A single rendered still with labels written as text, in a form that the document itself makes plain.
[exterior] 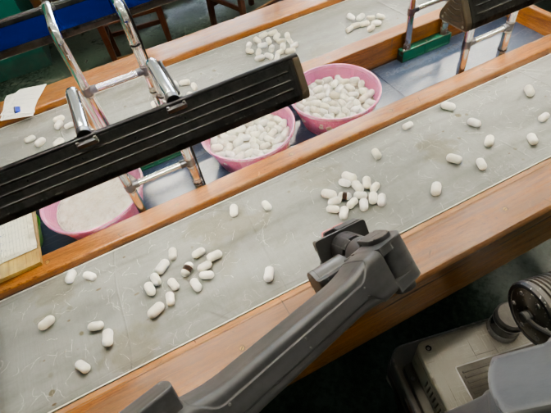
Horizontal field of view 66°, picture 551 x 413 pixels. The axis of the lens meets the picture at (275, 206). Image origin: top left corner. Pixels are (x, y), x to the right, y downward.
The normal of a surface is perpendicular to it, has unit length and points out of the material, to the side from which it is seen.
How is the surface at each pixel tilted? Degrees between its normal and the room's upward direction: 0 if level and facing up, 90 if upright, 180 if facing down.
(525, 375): 50
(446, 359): 1
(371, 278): 43
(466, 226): 0
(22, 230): 0
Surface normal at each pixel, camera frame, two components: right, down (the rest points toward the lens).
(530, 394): -0.48, -0.87
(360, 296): 0.50, -0.23
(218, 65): -0.12, -0.63
